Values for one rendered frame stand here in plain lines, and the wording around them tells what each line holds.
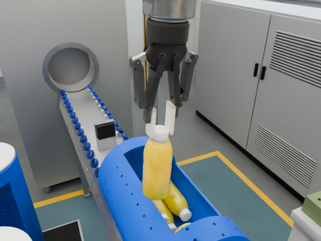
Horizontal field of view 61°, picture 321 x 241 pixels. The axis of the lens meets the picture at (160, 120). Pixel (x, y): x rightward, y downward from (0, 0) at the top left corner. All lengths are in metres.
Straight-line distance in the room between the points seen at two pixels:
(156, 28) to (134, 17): 4.93
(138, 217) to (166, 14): 0.50
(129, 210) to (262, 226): 1.72
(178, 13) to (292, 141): 2.12
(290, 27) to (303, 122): 0.72
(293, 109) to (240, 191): 0.84
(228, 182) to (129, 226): 1.98
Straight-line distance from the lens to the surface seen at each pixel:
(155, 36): 0.47
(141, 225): 0.73
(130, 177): 0.82
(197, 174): 2.71
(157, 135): 0.56
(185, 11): 0.46
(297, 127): 2.41
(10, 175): 1.34
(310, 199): 1.08
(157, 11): 0.46
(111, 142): 1.43
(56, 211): 2.51
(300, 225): 1.12
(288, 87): 2.40
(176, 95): 0.54
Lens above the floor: 1.75
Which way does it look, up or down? 29 degrees down
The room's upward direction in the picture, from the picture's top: straight up
